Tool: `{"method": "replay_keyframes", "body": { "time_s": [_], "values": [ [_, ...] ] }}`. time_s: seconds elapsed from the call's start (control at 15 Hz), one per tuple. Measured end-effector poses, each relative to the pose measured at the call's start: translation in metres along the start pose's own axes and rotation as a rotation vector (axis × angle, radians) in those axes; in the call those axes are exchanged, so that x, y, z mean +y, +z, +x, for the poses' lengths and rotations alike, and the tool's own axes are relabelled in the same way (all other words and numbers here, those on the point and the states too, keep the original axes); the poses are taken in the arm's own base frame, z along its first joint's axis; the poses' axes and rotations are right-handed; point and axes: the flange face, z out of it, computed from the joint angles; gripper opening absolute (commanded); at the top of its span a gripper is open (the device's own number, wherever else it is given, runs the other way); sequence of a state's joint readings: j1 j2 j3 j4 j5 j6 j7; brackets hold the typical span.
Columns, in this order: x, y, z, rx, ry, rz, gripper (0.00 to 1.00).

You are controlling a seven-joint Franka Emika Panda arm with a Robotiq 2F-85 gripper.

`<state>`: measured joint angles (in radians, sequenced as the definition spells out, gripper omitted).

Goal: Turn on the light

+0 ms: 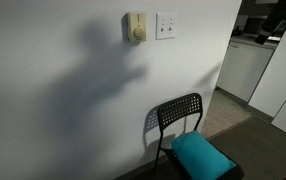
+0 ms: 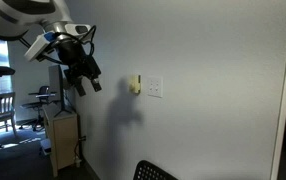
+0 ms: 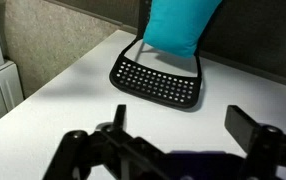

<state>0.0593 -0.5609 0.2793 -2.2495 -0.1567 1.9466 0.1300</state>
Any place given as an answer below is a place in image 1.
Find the beige dial wall control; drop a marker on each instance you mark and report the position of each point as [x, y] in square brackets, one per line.
[136, 28]

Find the white base cabinet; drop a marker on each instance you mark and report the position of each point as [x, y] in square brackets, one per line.
[243, 70]

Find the teal cushion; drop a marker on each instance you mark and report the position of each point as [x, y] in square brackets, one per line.
[199, 155]

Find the black perforated metal chair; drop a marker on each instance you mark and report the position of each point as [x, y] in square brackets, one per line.
[179, 108]

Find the white switch toggle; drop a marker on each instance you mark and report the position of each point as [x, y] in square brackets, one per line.
[162, 29]
[170, 28]

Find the white tall cabinet panel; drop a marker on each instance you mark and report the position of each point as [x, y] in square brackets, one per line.
[279, 76]

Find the grey countertop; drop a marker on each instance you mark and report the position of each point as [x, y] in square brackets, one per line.
[254, 42]

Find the white double switch plate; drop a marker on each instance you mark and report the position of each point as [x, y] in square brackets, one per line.
[166, 20]

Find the black diagonal bar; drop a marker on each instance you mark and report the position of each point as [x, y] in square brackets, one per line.
[273, 20]

